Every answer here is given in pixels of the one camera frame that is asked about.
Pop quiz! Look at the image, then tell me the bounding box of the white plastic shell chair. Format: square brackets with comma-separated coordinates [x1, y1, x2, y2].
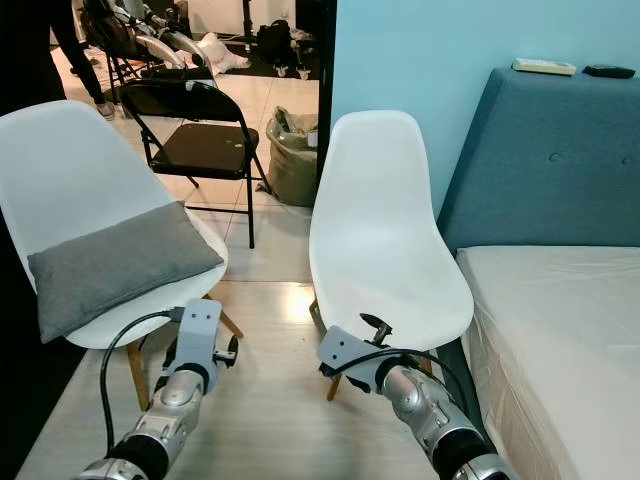
[308, 110, 475, 401]
[0, 100, 245, 411]

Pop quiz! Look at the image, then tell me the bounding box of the person in black trousers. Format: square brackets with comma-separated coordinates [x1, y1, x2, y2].
[50, 0, 118, 121]

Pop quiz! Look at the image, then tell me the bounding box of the black remote control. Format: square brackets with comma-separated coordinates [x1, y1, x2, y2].
[582, 64, 637, 79]

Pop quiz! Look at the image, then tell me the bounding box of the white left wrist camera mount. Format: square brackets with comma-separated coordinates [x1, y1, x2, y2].
[176, 298, 223, 369]

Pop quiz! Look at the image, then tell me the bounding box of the blue upholstered headboard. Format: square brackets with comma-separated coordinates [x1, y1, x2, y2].
[436, 67, 640, 253]

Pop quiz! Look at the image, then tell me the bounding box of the black folding chair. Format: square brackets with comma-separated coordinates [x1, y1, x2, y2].
[120, 78, 273, 249]

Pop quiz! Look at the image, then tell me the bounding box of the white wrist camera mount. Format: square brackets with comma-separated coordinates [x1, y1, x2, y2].
[176, 298, 223, 369]
[317, 326, 383, 389]

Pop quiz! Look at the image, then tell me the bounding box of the bed with white sheet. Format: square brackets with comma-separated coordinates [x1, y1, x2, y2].
[455, 246, 640, 480]

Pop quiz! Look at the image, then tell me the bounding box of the black round bag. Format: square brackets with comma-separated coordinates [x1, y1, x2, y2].
[80, 0, 126, 56]

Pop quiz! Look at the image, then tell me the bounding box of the grey fabric pillow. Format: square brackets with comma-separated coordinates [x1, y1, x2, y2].
[26, 200, 225, 344]

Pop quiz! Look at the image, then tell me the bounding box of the white remote control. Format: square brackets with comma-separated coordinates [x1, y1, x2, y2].
[512, 58, 578, 77]

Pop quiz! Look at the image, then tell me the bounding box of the white silver humanoid robot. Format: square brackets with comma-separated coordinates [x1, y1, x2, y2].
[105, 5, 251, 76]

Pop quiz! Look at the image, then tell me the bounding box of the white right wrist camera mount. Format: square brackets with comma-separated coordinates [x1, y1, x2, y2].
[317, 326, 383, 389]

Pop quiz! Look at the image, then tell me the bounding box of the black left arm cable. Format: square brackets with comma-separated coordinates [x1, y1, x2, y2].
[100, 307, 187, 456]

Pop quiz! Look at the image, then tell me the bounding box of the black backpack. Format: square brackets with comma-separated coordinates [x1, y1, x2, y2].
[255, 20, 293, 69]

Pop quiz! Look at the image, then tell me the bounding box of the grey beanbag sack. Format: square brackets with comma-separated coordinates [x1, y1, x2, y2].
[265, 106, 321, 208]

